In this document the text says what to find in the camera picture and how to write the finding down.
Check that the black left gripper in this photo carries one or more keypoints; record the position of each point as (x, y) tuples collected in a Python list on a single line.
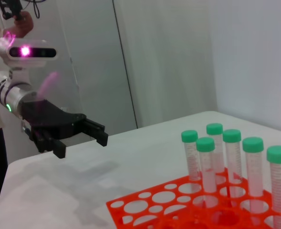
[(52, 121)]

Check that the clear test tube green cap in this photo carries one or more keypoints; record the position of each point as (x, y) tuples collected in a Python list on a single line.
[(252, 144), (205, 144), (189, 136), (214, 128), (278, 154), (231, 136)]

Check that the black handheld teleoperation controller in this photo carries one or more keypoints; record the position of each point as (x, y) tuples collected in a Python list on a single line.
[(11, 8)]

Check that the bare person forearm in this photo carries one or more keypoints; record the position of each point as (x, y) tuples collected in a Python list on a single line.
[(11, 33)]

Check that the orange test tube rack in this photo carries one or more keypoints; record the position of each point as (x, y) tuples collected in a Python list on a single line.
[(226, 217)]

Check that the bare person hand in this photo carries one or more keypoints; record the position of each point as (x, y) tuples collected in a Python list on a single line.
[(24, 23)]

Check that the thin metal partition pole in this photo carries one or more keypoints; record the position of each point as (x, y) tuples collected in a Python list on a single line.
[(74, 74)]

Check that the frosted glass partition panel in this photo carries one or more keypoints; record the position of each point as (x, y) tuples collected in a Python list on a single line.
[(52, 28), (97, 59)]

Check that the black vertical frame strip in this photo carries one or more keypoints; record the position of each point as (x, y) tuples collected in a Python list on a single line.
[(125, 71)]

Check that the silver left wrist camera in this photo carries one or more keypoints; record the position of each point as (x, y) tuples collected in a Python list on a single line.
[(35, 58)]

